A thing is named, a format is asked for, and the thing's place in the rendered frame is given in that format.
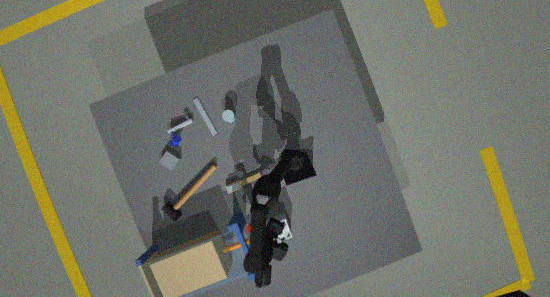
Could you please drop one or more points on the wooden-handled mallet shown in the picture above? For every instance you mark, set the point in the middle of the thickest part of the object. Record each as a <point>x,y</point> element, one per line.
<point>172,210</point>

